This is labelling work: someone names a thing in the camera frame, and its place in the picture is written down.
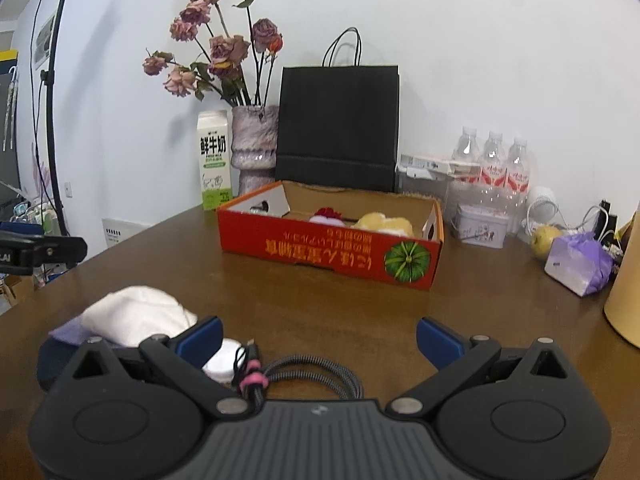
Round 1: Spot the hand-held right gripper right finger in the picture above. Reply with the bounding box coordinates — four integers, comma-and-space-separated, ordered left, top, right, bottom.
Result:
387, 317, 568, 418

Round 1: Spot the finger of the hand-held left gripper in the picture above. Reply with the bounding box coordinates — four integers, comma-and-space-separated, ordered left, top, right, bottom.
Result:
0, 221, 45, 237
35, 235, 89, 268

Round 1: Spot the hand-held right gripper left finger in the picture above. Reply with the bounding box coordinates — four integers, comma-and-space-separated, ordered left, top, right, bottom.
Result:
72, 316, 256, 418

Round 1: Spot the white cloth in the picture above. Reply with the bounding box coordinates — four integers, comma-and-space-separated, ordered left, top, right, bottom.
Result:
79, 285, 200, 349

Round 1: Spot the purple fabric pouch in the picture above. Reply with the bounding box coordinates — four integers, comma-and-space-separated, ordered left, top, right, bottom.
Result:
48, 317, 126, 350

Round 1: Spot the dark blue zip case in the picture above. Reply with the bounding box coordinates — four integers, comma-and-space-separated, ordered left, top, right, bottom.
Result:
36, 335, 84, 394

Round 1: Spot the grey braided cable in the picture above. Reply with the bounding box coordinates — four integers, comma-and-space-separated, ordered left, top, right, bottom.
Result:
230, 338, 365, 414

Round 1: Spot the yellow white plush toy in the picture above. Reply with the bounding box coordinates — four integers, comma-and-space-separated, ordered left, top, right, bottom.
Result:
352, 212, 416, 238

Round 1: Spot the red cardboard box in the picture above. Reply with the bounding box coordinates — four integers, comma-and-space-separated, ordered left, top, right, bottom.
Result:
216, 180, 445, 294

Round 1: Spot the red artificial rose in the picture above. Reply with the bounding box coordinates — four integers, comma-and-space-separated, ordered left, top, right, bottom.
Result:
308, 206, 346, 224

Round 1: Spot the dark grey cabinet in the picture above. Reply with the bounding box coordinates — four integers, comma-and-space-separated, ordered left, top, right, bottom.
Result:
0, 50, 24, 209

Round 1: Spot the small silver tin box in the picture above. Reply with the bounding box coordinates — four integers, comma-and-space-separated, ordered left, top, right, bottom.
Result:
452, 203, 509, 250

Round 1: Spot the yellow green pear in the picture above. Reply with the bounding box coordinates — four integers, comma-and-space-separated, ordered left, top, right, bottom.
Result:
529, 224, 565, 261

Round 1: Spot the black light stand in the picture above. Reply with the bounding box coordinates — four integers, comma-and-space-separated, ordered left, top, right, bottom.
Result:
42, 0, 81, 239

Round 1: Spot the translucent plastic container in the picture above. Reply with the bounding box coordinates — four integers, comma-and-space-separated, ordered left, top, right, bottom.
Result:
397, 177, 452, 206

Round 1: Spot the purple plastic bag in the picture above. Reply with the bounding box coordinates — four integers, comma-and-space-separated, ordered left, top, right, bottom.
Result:
543, 232, 615, 297

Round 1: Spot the white green milk carton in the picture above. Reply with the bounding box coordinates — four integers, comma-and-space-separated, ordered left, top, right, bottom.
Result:
196, 110, 234, 211

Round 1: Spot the small white desk fan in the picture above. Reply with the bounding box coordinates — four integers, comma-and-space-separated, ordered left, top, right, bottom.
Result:
522, 186, 557, 246

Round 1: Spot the yellow thermos jug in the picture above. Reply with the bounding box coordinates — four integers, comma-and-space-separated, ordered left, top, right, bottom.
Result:
603, 200, 640, 349

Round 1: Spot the clear water bottle red label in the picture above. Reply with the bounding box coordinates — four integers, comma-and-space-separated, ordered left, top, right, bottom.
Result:
447, 126, 484, 221
477, 131, 509, 211
504, 136, 532, 236

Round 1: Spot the pink mottled ceramic vase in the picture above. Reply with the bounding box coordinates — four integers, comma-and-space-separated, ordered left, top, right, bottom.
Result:
229, 105, 280, 199

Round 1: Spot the black charger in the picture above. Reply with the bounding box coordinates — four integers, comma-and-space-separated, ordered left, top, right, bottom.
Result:
597, 200, 619, 246

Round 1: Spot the yellow dark snack bag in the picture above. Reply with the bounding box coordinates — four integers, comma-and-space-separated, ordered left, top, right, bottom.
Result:
616, 219, 637, 262

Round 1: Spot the black paper bag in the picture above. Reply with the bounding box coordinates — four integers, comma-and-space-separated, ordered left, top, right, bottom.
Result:
274, 27, 401, 194

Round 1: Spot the dried pink rose bouquet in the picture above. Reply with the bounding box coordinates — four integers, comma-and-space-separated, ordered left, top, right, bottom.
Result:
142, 0, 285, 109

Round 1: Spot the wire storage cart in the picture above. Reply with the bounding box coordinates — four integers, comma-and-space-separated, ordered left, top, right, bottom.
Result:
0, 195, 69, 286

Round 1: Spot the white charging cable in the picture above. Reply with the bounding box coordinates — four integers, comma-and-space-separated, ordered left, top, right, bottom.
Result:
524, 197, 621, 256

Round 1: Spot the grey wall poster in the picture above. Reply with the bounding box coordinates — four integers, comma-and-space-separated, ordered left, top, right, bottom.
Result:
32, 12, 57, 69

